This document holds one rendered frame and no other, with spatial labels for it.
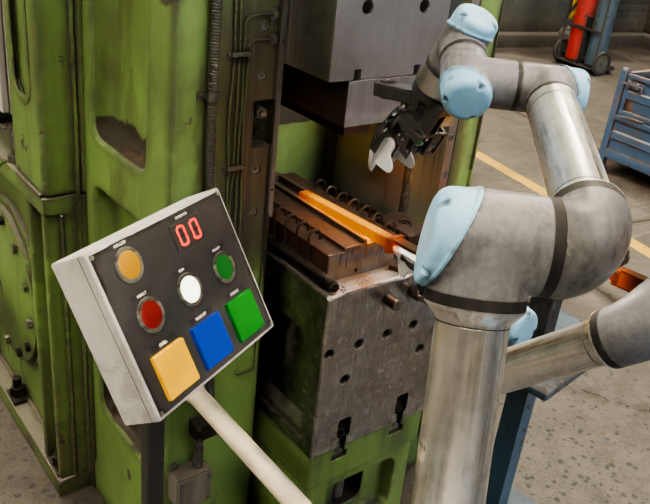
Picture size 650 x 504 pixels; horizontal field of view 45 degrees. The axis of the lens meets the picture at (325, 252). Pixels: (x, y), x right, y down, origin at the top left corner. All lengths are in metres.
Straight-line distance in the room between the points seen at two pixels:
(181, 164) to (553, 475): 1.75
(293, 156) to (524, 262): 1.38
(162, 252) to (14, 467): 1.47
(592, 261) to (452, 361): 0.18
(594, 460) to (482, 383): 2.06
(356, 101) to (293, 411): 0.80
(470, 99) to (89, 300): 0.64
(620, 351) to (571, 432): 1.78
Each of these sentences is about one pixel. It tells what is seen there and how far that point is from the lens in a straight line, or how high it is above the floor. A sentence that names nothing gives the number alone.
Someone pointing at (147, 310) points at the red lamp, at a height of 1.10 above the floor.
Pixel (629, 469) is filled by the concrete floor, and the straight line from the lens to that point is 2.96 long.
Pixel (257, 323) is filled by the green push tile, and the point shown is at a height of 0.99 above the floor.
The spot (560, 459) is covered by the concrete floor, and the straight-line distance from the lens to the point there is 2.89.
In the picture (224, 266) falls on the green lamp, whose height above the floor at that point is 1.09.
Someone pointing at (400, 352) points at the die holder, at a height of 0.69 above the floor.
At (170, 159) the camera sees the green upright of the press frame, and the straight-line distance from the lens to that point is 1.56.
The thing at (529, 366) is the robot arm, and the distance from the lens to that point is 1.35.
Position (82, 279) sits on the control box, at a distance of 1.21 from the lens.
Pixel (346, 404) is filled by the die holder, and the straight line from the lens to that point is 1.90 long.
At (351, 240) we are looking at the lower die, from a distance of 1.76.
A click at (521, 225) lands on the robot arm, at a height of 1.42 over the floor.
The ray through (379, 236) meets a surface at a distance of 1.73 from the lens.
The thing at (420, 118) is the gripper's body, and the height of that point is 1.37.
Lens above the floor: 1.74
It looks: 26 degrees down
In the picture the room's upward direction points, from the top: 6 degrees clockwise
